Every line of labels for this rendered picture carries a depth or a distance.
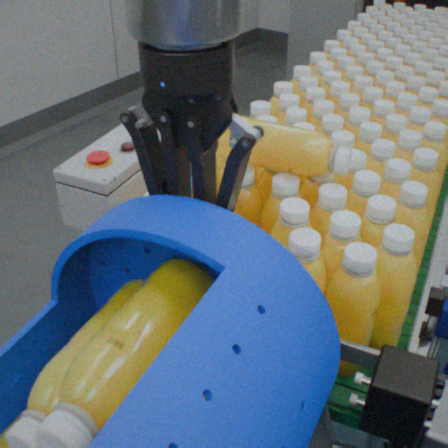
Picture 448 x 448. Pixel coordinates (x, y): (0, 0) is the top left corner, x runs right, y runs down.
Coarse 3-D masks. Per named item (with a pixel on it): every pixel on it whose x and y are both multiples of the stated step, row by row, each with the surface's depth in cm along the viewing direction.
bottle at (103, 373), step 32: (160, 288) 44; (192, 288) 45; (128, 320) 41; (160, 320) 42; (96, 352) 39; (128, 352) 39; (160, 352) 41; (64, 384) 38; (96, 384) 37; (128, 384) 38; (96, 416) 36
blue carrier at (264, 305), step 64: (64, 256) 48; (128, 256) 52; (192, 256) 41; (256, 256) 42; (64, 320) 55; (192, 320) 35; (256, 320) 38; (320, 320) 43; (0, 384) 48; (192, 384) 32; (256, 384) 35; (320, 384) 42
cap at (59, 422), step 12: (48, 420) 35; (60, 420) 35; (72, 420) 35; (36, 432) 36; (48, 432) 35; (60, 432) 35; (72, 432) 35; (84, 432) 35; (48, 444) 36; (60, 444) 35; (72, 444) 34; (84, 444) 35
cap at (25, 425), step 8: (16, 424) 41; (24, 424) 40; (32, 424) 40; (8, 432) 40; (16, 432) 40; (24, 432) 40; (32, 432) 40; (8, 440) 41; (16, 440) 40; (24, 440) 39; (32, 440) 39
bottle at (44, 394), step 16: (128, 288) 52; (112, 304) 50; (96, 320) 48; (80, 336) 46; (64, 352) 45; (48, 368) 44; (64, 368) 43; (48, 384) 42; (32, 400) 42; (48, 400) 41; (32, 416) 41
